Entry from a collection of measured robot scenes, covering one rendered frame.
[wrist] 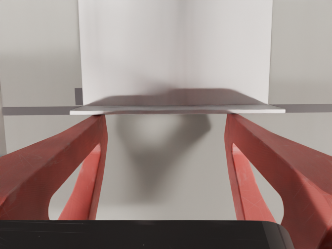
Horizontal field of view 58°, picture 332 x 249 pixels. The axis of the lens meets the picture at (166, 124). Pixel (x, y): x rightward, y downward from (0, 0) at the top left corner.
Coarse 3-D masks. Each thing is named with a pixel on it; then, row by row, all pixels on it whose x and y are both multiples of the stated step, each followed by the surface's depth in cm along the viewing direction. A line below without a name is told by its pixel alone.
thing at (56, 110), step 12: (12, 108) 14; (24, 108) 14; (36, 108) 14; (48, 108) 14; (60, 108) 14; (72, 108) 14; (288, 108) 14; (300, 108) 14; (312, 108) 14; (324, 108) 14
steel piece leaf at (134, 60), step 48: (96, 0) 13; (144, 0) 13; (192, 0) 13; (240, 0) 13; (96, 48) 13; (144, 48) 13; (192, 48) 13; (240, 48) 13; (96, 96) 14; (144, 96) 14; (192, 96) 14; (240, 96) 14
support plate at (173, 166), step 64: (0, 0) 13; (64, 0) 13; (320, 0) 13; (0, 64) 14; (64, 64) 14; (320, 64) 14; (64, 128) 14; (128, 128) 14; (192, 128) 14; (320, 128) 14; (64, 192) 15; (128, 192) 15; (192, 192) 15
